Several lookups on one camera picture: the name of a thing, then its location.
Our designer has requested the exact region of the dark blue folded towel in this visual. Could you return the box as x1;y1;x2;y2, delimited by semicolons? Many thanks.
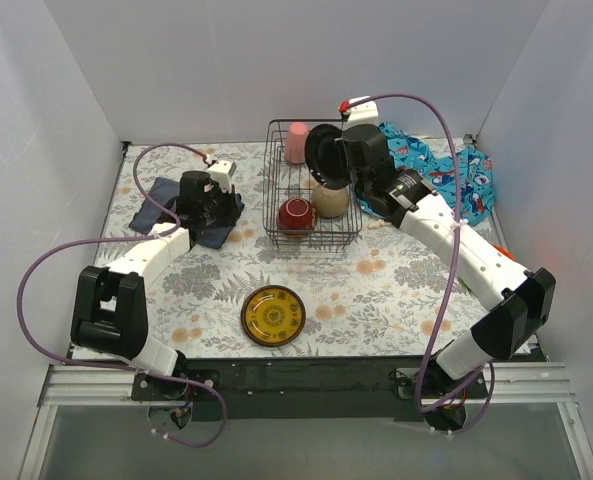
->
129;177;234;250

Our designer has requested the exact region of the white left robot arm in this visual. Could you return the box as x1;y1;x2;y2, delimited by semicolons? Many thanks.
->
70;162;244;400

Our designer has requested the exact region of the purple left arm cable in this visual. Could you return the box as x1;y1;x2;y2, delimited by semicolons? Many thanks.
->
16;143;227;448

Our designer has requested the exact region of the floral patterned table mat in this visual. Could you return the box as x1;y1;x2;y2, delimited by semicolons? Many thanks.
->
96;143;485;358

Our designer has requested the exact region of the black bowl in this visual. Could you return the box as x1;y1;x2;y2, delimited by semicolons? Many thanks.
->
304;124;349;190

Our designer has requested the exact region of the blue fish print cloth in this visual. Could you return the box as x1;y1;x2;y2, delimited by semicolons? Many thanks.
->
353;122;495;226

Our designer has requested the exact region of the red bowl cream inside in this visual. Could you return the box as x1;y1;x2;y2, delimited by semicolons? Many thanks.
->
276;197;317;238

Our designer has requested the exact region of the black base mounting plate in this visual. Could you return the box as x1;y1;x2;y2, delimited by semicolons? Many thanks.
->
130;355;487;421

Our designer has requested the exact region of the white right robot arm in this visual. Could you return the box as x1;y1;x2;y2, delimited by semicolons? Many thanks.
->
341;124;556;398

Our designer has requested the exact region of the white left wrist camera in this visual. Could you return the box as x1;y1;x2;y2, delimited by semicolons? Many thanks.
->
207;160;236;193

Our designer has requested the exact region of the pink plastic cup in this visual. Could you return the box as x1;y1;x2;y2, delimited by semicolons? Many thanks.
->
284;122;309;164

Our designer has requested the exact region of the aluminium frame rail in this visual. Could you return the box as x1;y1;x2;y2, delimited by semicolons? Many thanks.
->
19;362;593;479

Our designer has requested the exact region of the yellow patterned plate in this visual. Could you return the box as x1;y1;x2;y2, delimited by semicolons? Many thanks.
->
240;285;307;348

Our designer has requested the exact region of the beige ceramic bowl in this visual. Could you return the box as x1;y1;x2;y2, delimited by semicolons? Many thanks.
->
311;185;350;218

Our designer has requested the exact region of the black wire dish rack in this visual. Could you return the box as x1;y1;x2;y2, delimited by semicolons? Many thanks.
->
262;118;362;253

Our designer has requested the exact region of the orange plastic plate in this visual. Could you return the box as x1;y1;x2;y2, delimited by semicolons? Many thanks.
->
493;244;515;260

